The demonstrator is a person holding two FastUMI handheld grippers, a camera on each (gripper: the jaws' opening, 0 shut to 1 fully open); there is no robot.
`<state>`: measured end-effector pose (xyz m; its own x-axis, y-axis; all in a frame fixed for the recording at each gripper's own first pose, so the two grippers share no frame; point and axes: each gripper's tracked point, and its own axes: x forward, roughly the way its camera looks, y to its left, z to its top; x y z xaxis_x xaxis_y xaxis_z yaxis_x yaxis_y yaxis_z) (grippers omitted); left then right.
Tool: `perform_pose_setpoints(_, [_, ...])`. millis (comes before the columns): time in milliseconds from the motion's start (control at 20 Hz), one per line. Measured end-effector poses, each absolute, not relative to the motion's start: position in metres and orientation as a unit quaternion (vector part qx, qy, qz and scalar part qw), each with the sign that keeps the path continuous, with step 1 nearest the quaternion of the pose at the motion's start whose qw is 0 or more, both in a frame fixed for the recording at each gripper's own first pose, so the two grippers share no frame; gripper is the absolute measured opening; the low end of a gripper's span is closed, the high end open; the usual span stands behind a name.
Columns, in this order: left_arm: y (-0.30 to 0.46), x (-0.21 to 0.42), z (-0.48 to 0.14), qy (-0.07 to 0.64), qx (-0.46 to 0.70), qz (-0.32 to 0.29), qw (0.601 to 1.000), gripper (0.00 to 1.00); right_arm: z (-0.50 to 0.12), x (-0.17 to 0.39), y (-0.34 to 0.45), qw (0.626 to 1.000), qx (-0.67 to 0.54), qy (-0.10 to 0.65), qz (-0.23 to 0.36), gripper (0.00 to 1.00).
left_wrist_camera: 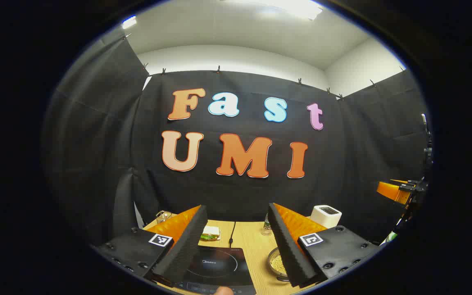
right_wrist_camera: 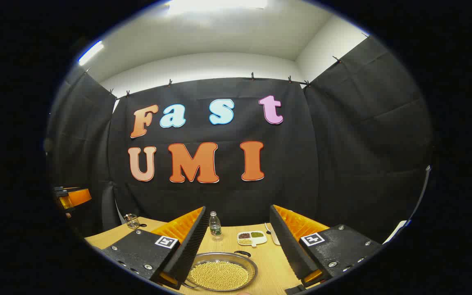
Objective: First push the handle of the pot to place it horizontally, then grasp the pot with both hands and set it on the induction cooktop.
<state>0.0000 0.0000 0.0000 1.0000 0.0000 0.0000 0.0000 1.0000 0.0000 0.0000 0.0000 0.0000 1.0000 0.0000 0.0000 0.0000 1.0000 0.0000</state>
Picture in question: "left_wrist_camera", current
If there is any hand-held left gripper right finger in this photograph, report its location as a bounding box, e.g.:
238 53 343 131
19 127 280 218
267 202 380 288

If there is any black induction cooktop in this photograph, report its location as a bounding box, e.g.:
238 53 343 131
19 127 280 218
177 247 257 295

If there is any pile of yellow soybeans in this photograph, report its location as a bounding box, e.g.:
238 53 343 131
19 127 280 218
270 251 288 276

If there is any white toaster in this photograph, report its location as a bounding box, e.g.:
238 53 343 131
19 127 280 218
311 205 342 229

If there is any black backdrop cloth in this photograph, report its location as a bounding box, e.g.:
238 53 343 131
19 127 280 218
41 31 433 254

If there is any stainless steel pot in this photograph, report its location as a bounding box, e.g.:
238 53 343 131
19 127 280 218
267 247 292 282

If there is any sandwich on white plate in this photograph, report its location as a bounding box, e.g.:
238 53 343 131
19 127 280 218
200 226 221 241

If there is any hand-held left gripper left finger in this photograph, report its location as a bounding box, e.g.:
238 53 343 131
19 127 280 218
93 205 208 288

